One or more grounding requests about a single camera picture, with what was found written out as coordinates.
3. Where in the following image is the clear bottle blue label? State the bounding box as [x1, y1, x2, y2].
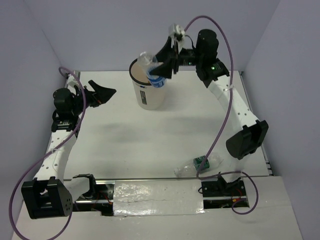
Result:
[138, 51, 168, 89]

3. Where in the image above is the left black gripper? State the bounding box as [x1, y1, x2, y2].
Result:
[71, 80, 116, 116]

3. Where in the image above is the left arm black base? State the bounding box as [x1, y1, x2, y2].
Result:
[71, 174, 115, 217]

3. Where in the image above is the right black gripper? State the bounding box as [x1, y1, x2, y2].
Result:
[149, 36, 203, 80]

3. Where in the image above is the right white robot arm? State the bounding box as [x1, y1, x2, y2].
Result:
[149, 28, 269, 196]

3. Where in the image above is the silver tape patch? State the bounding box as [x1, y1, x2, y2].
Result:
[113, 179, 205, 217]

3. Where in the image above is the white bin with black rim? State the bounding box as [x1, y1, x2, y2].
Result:
[129, 59, 168, 110]

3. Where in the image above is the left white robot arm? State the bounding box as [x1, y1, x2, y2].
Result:
[21, 80, 117, 219]

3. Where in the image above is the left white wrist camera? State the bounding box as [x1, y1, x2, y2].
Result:
[66, 73, 80, 89]

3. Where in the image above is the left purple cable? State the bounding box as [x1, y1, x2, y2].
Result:
[9, 66, 88, 240]

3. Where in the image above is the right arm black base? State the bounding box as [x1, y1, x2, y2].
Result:
[198, 176, 249, 210]

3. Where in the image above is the clear bottle green label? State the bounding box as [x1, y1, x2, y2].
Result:
[174, 152, 223, 178]

